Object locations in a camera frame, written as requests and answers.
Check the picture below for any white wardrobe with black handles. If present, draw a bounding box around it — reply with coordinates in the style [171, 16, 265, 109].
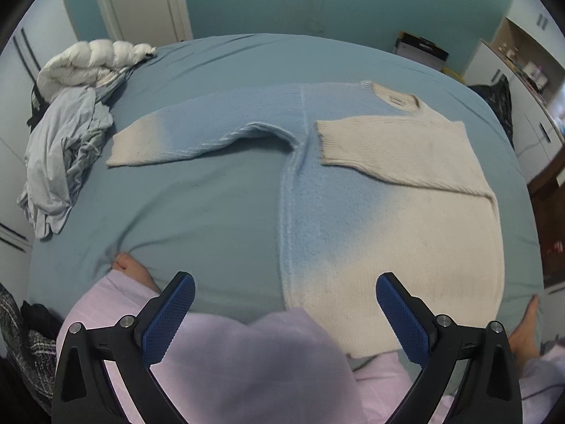
[0, 20, 79, 252]

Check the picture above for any black flat box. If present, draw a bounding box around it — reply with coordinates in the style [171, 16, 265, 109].
[392, 31, 450, 72]

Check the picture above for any white door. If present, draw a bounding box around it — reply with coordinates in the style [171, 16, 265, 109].
[89, 0, 194, 43]

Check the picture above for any black patterned cloth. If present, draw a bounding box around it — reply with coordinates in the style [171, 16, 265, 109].
[468, 72, 515, 148]

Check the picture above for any black printed cloth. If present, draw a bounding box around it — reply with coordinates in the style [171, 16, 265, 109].
[26, 83, 50, 126]

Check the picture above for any bed with teal sheet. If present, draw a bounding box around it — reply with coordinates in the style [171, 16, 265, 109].
[18, 33, 546, 363]

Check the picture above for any person's bare foot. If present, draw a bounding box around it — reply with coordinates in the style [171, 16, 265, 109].
[507, 294, 543, 367]
[112, 252, 162, 294]

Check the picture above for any white cabinet with open shelf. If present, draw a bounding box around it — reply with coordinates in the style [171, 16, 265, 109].
[463, 17, 565, 175]

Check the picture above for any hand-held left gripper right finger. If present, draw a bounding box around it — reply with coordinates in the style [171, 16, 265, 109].
[375, 272, 524, 424]

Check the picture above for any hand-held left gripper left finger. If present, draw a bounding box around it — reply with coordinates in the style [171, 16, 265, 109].
[52, 271, 196, 424]

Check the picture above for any white puffy duvet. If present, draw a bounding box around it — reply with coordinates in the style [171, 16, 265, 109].
[36, 39, 157, 102]

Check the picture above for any pale grey crumpled shirt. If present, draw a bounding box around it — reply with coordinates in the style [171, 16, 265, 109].
[17, 68, 129, 240]

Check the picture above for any black and white plaid cloth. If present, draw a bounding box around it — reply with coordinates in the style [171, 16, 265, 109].
[0, 282, 61, 413]

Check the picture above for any blue and white knit sweater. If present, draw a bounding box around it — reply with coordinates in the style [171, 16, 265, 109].
[106, 80, 506, 359]

